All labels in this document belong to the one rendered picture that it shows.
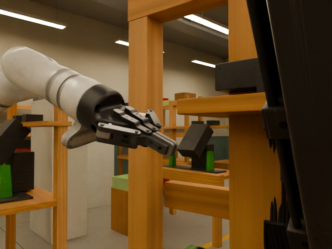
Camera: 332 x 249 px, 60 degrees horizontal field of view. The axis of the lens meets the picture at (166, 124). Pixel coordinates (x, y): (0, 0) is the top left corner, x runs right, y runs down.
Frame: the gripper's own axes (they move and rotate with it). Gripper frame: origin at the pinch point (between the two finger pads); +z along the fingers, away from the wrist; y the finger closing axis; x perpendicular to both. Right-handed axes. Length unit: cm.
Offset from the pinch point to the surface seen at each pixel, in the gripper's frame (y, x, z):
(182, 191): 45, 39, -12
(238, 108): 29.6, -0.5, 0.4
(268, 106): -6.9, -12.6, 12.4
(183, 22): 397, 15, -232
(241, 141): 39.7, 10.5, 1.7
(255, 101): 29.7, -3.4, 3.2
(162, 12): 52, -13, -41
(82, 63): 511, 205, -572
